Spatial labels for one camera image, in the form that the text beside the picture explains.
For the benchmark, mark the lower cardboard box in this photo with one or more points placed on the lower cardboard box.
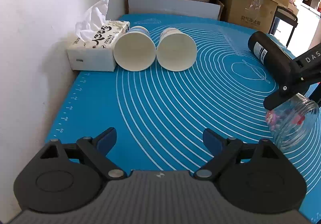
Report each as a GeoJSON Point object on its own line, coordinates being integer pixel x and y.
{"type": "Point", "coordinates": [255, 14]}

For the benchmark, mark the white flat board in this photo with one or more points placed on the white flat board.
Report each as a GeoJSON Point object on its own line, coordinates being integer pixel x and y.
{"type": "Point", "coordinates": [177, 7]}

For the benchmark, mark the black thermos bottle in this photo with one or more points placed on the black thermos bottle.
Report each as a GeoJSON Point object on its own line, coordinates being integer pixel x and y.
{"type": "Point", "coordinates": [277, 63]}

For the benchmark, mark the clear glass jar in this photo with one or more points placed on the clear glass jar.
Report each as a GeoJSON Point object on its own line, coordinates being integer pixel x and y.
{"type": "Point", "coordinates": [292, 121]}

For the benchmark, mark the black metal trolley rack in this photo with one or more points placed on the black metal trolley rack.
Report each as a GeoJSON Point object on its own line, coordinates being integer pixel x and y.
{"type": "Point", "coordinates": [283, 25]}

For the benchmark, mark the white paper cup left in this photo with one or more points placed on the white paper cup left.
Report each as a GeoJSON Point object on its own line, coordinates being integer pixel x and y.
{"type": "Point", "coordinates": [135, 50]}

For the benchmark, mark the white tissue box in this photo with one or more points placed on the white tissue box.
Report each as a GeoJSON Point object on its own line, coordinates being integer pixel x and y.
{"type": "Point", "coordinates": [96, 38]}

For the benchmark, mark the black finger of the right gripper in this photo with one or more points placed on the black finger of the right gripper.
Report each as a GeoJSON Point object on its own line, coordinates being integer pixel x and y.
{"type": "Point", "coordinates": [283, 94]}

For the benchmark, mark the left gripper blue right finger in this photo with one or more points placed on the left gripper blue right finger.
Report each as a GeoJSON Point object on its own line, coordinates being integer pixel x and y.
{"type": "Point", "coordinates": [224, 153]}

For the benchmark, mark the white paper cup right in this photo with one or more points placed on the white paper cup right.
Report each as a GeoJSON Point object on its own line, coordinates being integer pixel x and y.
{"type": "Point", "coordinates": [176, 51]}

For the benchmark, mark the blue silicone baking mat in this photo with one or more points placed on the blue silicone baking mat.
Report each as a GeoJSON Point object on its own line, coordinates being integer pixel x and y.
{"type": "Point", "coordinates": [160, 115]}

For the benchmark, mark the white paper cup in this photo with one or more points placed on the white paper cup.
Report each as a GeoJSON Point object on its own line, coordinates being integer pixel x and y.
{"type": "Point", "coordinates": [176, 51]}
{"type": "Point", "coordinates": [135, 50]}

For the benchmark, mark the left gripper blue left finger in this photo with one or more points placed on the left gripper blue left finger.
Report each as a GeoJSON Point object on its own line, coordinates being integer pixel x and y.
{"type": "Point", "coordinates": [95, 152]}

